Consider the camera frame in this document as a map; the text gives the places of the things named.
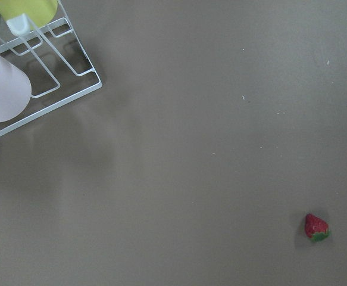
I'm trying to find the red strawberry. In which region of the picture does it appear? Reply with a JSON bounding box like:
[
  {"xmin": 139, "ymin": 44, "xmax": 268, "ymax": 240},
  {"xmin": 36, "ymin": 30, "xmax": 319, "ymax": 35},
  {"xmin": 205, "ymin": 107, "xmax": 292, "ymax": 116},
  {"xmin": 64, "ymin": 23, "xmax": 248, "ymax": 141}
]
[{"xmin": 304, "ymin": 213, "xmax": 330, "ymax": 242}]

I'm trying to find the yellow cup on rack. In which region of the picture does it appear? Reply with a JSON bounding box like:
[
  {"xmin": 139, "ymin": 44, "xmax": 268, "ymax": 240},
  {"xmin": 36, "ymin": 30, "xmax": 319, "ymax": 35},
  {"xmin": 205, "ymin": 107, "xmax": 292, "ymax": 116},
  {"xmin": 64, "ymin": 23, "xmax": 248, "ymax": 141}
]
[{"xmin": 0, "ymin": 0, "xmax": 58, "ymax": 27}]

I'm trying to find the white wire cup rack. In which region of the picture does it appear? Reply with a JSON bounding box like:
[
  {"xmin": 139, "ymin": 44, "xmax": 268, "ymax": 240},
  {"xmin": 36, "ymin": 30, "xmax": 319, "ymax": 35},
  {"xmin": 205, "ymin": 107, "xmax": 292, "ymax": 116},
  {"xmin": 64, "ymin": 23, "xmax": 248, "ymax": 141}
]
[{"xmin": 0, "ymin": 1, "xmax": 102, "ymax": 137}]

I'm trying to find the pink cup on rack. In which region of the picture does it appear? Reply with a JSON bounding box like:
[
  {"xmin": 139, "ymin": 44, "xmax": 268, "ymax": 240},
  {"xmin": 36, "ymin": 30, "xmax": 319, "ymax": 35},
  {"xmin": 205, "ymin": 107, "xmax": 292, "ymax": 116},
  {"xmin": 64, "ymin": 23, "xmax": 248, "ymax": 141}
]
[{"xmin": 0, "ymin": 56, "xmax": 32, "ymax": 122}]

